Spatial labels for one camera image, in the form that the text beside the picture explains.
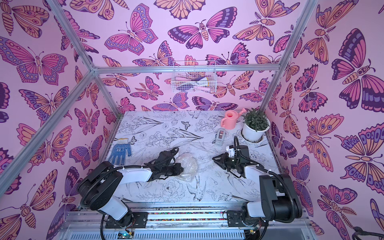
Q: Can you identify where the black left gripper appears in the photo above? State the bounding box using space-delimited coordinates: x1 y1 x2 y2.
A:
161 164 185 177

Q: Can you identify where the clear bubble wrap sheet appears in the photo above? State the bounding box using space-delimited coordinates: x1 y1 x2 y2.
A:
176 153 199 183

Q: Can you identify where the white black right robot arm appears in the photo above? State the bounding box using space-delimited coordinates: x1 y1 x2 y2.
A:
212 137 303 226

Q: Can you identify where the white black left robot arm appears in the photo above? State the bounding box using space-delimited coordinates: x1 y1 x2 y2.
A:
77 147 184 226

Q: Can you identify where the pink watering can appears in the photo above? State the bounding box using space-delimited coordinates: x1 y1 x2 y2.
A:
221 108 247 130

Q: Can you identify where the blue dotted work glove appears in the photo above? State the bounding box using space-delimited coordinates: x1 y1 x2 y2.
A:
107 139 132 166

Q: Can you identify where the potted green plant white pot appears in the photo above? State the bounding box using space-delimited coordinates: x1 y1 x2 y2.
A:
242 109 271 143

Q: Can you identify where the green circuit board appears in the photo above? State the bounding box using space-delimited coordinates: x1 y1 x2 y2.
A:
118 231 134 240

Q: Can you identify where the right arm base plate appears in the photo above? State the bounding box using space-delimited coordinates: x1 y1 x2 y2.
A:
223 210 266 229

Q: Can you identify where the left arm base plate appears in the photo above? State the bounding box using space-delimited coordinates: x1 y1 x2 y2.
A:
106 212 149 229

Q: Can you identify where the aluminium cage frame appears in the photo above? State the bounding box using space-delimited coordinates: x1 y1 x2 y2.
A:
0 0 319 240

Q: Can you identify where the white wire wall basket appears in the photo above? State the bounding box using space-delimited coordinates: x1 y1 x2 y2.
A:
170 60 218 94

